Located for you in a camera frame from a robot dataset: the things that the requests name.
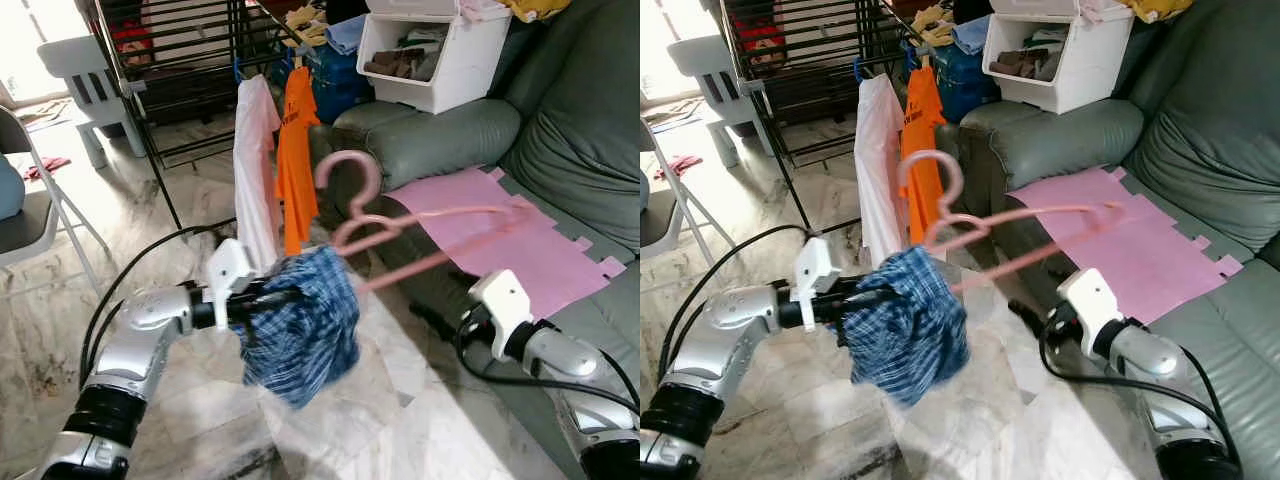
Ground blue storage bag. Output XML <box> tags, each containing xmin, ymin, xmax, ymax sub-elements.
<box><xmin>305</xmin><ymin>40</ymin><xmax>376</xmax><ymax>126</ymax></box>
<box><xmin>930</xmin><ymin>40</ymin><xmax>996</xmax><ymax>126</ymax></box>

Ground pink sofa mat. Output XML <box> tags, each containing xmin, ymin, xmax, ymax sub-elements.
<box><xmin>1005</xmin><ymin>165</ymin><xmax>1246</xmax><ymax>326</ymax></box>
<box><xmin>385</xmin><ymin>165</ymin><xmax>626</xmax><ymax>321</ymax></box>

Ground white plastic child chair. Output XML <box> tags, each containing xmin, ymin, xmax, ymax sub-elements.
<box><xmin>38</xmin><ymin>35</ymin><xmax>141</xmax><ymax>169</ymax></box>
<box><xmin>668</xmin><ymin>35</ymin><xmax>766</xmax><ymax>169</ymax></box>

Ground beige floor cloth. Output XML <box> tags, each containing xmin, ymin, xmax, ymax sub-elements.
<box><xmin>20</xmin><ymin>97</ymin><xmax>76</xmax><ymax>126</ymax></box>

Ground light blue cushion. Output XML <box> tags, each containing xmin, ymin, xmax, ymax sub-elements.
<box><xmin>0</xmin><ymin>155</ymin><xmax>26</xmax><ymax>221</ymax></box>

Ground light blue folded cloth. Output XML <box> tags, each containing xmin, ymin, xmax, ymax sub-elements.
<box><xmin>950</xmin><ymin>15</ymin><xmax>993</xmax><ymax>56</ymax></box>
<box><xmin>325</xmin><ymin>15</ymin><xmax>369</xmax><ymax>56</ymax></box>

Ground pink plastic hanger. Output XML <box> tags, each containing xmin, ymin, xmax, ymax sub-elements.
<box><xmin>897</xmin><ymin>150</ymin><xmax>1126</xmax><ymax>293</ymax></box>
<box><xmin>313</xmin><ymin>150</ymin><xmax>538</xmax><ymax>293</ymax></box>

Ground mustard yellow garment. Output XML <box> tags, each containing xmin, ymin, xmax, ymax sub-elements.
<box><xmin>1120</xmin><ymin>0</ymin><xmax>1196</xmax><ymax>23</ymax></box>
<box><xmin>495</xmin><ymin>0</ymin><xmax>573</xmax><ymax>23</ymax></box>

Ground black metal drying rack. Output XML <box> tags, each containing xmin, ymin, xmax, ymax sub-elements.
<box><xmin>90</xmin><ymin>0</ymin><xmax>321</xmax><ymax>231</ymax></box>
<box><xmin>715</xmin><ymin>0</ymin><xmax>941</xmax><ymax>236</ymax></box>

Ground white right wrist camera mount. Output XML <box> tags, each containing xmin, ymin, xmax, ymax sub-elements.
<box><xmin>470</xmin><ymin>270</ymin><xmax>536</xmax><ymax>346</ymax></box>
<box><xmin>1058</xmin><ymin>268</ymin><xmax>1119</xmax><ymax>346</ymax></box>

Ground blue plaid shirt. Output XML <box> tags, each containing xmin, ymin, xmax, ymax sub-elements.
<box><xmin>842</xmin><ymin>245</ymin><xmax>971</xmax><ymax>409</ymax></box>
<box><xmin>238</xmin><ymin>245</ymin><xmax>361</xmax><ymax>409</ymax></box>

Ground green leather sofa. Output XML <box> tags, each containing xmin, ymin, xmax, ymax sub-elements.
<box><xmin>935</xmin><ymin>0</ymin><xmax>1280</xmax><ymax>480</ymax></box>
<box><xmin>310</xmin><ymin>0</ymin><xmax>641</xmax><ymax>480</ymax></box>

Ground white storage bin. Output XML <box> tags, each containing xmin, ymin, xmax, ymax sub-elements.
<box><xmin>980</xmin><ymin>0</ymin><xmax>1136</xmax><ymax>116</ymax></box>
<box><xmin>355</xmin><ymin>0</ymin><xmax>513</xmax><ymax>116</ymax></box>

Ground brown folded clothes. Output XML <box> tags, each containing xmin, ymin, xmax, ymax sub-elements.
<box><xmin>988</xmin><ymin>45</ymin><xmax>1066</xmax><ymax>81</ymax></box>
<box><xmin>362</xmin><ymin>45</ymin><xmax>446</xmax><ymax>81</ymax></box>

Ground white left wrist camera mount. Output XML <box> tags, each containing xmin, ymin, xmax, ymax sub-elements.
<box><xmin>793</xmin><ymin>237</ymin><xmax>843</xmax><ymax>304</ymax></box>
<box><xmin>205</xmin><ymin>238</ymin><xmax>256</xmax><ymax>331</ymax></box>

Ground orange shirt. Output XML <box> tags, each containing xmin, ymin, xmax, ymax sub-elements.
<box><xmin>898</xmin><ymin>65</ymin><xmax>946</xmax><ymax>246</ymax></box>
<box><xmin>275</xmin><ymin>65</ymin><xmax>321</xmax><ymax>256</ymax></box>

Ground white shirt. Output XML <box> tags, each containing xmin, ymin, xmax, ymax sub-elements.
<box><xmin>855</xmin><ymin>73</ymin><xmax>909</xmax><ymax>269</ymax></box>
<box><xmin>233</xmin><ymin>75</ymin><xmax>284</xmax><ymax>276</ymax></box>

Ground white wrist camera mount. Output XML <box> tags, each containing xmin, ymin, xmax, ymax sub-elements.
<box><xmin>470</xmin><ymin>270</ymin><xmax>536</xmax><ymax>346</ymax></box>
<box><xmin>1058</xmin><ymin>268</ymin><xmax>1119</xmax><ymax>346</ymax></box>
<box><xmin>205</xmin><ymin>238</ymin><xmax>256</xmax><ymax>331</ymax></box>
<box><xmin>793</xmin><ymin>237</ymin><xmax>843</xmax><ymax>304</ymax></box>

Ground grey folding chair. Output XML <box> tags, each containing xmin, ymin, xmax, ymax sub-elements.
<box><xmin>0</xmin><ymin>105</ymin><xmax>111</xmax><ymax>296</ymax></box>
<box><xmin>640</xmin><ymin>120</ymin><xmax>721</xmax><ymax>291</ymax></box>

